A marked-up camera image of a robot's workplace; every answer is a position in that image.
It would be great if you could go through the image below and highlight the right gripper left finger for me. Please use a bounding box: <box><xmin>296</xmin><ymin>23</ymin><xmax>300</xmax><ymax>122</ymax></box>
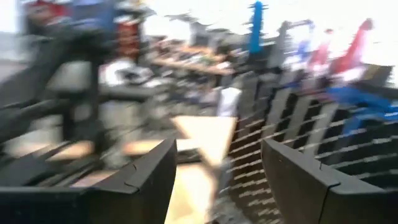
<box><xmin>0</xmin><ymin>138</ymin><xmax>178</xmax><ymax>224</ymax></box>

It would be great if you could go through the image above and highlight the black metal pegboard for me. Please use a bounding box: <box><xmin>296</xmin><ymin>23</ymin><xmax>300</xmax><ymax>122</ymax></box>
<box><xmin>226</xmin><ymin>62</ymin><xmax>398</xmax><ymax>224</ymax></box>

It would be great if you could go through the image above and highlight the large beige table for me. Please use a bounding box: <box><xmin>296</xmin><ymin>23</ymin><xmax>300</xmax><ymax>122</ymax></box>
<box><xmin>171</xmin><ymin>116</ymin><xmax>238</xmax><ymax>167</ymax></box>

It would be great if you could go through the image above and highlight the blue T-handle hex key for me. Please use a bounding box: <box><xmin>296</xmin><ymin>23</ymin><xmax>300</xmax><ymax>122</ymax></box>
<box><xmin>326</xmin><ymin>86</ymin><xmax>398</xmax><ymax>136</ymax></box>

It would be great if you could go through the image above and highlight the small red clear screwdriver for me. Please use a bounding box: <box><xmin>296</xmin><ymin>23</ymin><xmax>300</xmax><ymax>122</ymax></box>
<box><xmin>309</xmin><ymin>28</ymin><xmax>333</xmax><ymax>77</ymax></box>

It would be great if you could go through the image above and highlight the grey handle screwdriver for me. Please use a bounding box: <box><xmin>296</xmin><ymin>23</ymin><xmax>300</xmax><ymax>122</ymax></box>
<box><xmin>269</xmin><ymin>21</ymin><xmax>295</xmax><ymax>68</ymax></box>

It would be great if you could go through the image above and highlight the large red clear screwdriver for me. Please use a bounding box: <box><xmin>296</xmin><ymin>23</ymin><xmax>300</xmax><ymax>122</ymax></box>
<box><xmin>329</xmin><ymin>18</ymin><xmax>374</xmax><ymax>82</ymax></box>

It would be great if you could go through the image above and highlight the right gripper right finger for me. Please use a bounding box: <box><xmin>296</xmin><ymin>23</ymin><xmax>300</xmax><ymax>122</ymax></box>
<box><xmin>261</xmin><ymin>138</ymin><xmax>398</xmax><ymax>224</ymax></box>

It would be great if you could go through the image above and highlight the blue clear handle screwdriver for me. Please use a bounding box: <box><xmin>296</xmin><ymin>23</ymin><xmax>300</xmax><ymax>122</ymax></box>
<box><xmin>290</xmin><ymin>20</ymin><xmax>315</xmax><ymax>72</ymax></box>

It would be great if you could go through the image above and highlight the black aluminium frame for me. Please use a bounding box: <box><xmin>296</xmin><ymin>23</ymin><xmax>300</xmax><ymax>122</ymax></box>
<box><xmin>0</xmin><ymin>139</ymin><xmax>125</xmax><ymax>188</ymax></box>

